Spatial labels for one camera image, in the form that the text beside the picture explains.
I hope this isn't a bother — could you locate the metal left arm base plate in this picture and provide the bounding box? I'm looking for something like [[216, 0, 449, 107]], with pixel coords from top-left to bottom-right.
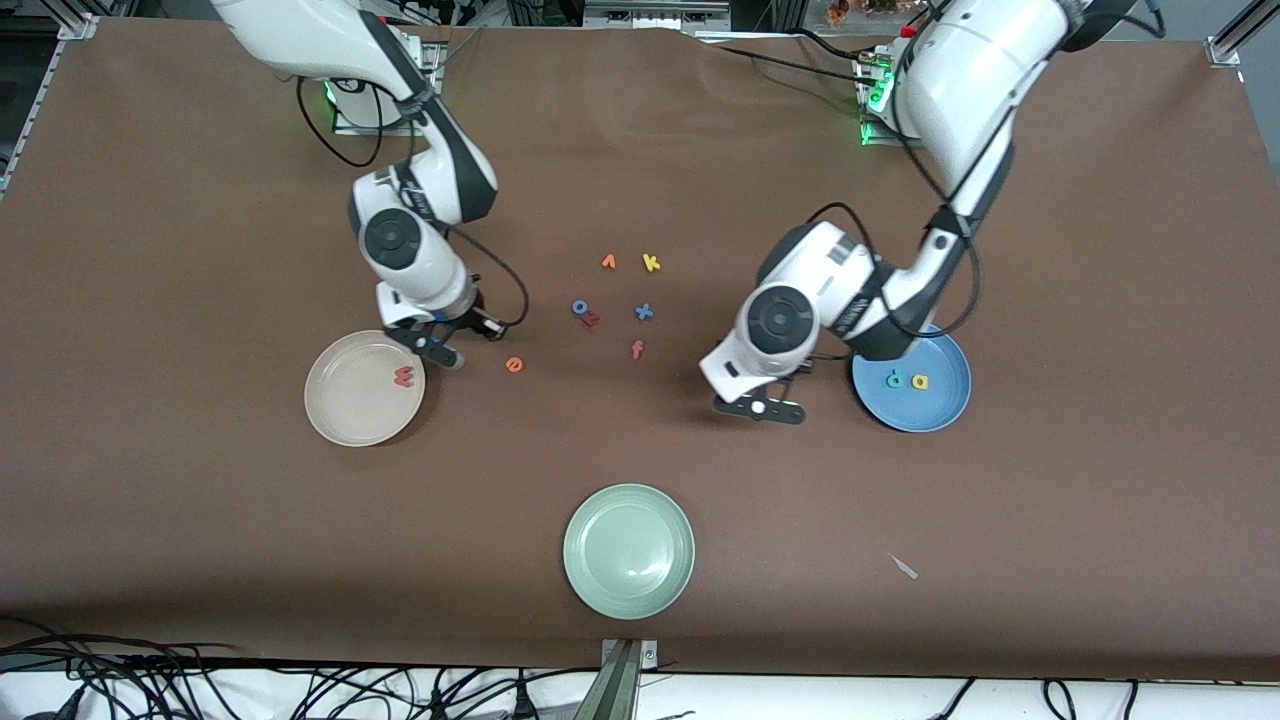
[[858, 50, 916, 149]]

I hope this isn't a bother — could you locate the aluminium frame rail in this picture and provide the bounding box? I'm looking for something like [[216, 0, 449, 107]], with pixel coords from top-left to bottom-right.
[[1205, 0, 1280, 69], [0, 0, 136, 196]]

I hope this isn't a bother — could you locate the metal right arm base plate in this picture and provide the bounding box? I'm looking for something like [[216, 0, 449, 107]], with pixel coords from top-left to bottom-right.
[[333, 40, 447, 137]]

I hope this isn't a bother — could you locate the light green plate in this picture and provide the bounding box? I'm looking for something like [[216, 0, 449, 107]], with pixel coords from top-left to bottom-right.
[[562, 483, 697, 621]]

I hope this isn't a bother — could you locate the black base cable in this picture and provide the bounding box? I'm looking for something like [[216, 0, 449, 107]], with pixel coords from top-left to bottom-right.
[[710, 43, 871, 89], [790, 27, 888, 65]]

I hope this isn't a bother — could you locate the orange background object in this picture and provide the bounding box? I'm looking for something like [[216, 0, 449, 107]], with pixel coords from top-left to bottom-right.
[[825, 0, 901, 26]]

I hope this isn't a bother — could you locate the brown table cover sheet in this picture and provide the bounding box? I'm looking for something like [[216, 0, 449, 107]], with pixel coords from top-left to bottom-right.
[[0, 18, 1280, 683]]

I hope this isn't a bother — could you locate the blue plate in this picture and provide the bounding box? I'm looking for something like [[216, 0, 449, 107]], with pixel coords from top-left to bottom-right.
[[851, 322, 973, 434]]

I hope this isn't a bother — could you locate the silver metal plate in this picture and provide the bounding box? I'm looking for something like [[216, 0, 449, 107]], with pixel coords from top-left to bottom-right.
[[583, 0, 733, 23]]

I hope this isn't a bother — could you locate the black background stand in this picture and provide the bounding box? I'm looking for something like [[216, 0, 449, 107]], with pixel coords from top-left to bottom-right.
[[508, 0, 586, 29]]

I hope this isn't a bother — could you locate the metal table edge bracket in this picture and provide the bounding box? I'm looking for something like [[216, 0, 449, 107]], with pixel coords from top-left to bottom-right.
[[598, 638, 661, 720]]

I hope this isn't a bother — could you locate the black floor cable tangle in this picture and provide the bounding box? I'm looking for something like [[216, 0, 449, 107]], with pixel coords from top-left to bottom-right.
[[0, 612, 601, 720]]

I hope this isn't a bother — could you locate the beige brown plate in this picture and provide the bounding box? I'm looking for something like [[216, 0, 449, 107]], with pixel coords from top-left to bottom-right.
[[304, 330, 427, 447]]

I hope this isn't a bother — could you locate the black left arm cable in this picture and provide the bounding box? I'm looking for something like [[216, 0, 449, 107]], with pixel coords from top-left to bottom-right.
[[805, 0, 986, 341]]

